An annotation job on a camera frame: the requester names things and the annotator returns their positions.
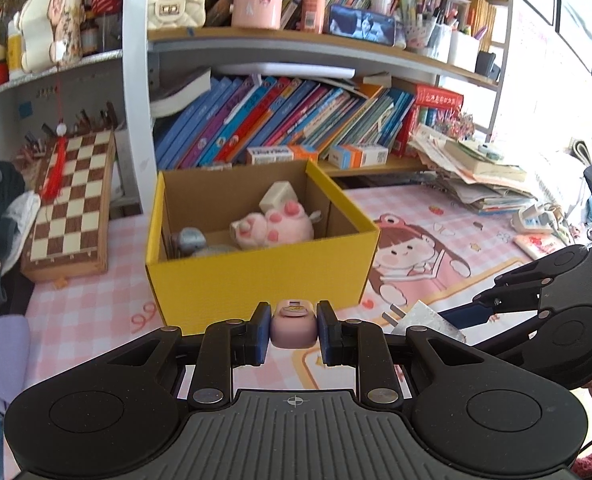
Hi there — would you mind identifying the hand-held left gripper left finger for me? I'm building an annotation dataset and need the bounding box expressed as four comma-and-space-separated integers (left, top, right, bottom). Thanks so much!
110, 301, 273, 412

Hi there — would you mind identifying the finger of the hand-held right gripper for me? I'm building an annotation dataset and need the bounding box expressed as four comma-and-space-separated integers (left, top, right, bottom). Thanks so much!
493, 244, 592, 302
440, 287, 552, 343

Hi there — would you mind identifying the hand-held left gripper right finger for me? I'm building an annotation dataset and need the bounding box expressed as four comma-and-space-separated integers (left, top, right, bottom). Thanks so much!
316, 300, 482, 411

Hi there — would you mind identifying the small pink rounded block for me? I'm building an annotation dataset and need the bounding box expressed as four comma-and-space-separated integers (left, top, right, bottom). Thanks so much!
270, 299, 319, 348

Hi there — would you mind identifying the yellow cardboard box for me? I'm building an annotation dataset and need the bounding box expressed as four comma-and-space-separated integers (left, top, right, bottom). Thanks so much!
145, 159, 381, 337

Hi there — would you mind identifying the pink plush pig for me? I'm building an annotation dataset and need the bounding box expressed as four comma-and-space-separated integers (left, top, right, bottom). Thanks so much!
229, 201, 315, 252

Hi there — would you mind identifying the blue purple toy car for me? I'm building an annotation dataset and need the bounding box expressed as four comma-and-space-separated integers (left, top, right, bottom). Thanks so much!
168, 227, 207, 260

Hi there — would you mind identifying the large white cube charger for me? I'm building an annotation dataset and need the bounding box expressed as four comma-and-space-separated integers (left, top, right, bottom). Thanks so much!
259, 181, 297, 213

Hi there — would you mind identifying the pink checked desktop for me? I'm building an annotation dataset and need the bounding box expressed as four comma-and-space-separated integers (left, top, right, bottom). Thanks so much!
6, 180, 592, 411

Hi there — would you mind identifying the pink white booklet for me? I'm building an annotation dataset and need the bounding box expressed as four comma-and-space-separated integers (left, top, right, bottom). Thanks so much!
513, 232, 569, 261

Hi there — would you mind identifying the white power strip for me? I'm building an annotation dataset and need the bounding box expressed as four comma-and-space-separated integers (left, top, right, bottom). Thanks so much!
512, 204, 559, 233

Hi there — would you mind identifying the stack of papers and books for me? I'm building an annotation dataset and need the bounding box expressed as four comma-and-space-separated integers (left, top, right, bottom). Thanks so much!
408, 125, 539, 217

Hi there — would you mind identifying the small white labelled box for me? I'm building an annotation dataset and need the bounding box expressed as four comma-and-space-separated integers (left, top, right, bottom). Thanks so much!
246, 146, 295, 165

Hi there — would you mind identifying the orange blue medicine box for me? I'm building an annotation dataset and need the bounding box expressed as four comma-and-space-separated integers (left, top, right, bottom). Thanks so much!
328, 142, 390, 170

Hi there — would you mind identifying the red dictionary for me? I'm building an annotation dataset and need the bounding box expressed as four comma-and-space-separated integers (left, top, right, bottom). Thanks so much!
393, 85, 465, 157

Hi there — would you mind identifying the small black box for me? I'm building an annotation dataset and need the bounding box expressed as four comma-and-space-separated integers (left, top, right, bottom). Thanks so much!
474, 50, 499, 81

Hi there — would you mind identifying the row of leaning books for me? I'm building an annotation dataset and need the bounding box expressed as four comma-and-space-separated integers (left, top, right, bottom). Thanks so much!
153, 74, 417, 170

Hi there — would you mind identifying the wooden chessboard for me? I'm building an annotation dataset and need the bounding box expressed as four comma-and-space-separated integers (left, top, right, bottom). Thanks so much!
21, 130, 117, 282

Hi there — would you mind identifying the white desk organiser container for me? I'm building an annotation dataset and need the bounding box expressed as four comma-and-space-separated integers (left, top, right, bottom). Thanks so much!
448, 30, 481, 73

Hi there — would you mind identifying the row of yellow books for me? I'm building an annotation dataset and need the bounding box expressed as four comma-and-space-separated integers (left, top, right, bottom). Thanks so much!
468, 0, 496, 56

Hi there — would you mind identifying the white wooden bookshelf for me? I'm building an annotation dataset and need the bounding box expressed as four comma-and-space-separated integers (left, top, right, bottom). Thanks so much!
0, 0, 514, 221

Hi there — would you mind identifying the red tassel ornament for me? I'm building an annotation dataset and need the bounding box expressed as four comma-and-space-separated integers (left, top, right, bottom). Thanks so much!
41, 119, 71, 201

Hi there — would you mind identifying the cup of pens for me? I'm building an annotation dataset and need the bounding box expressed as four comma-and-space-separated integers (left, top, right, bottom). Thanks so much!
403, 0, 451, 58

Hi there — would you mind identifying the phone showing video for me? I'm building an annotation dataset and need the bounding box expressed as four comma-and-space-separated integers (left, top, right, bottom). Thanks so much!
328, 4, 397, 46

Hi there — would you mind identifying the pink bottle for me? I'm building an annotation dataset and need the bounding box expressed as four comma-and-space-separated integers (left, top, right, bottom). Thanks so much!
303, 0, 329, 33

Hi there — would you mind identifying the white floral figurine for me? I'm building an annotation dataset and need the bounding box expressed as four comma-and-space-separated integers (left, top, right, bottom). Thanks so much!
15, 0, 86, 73

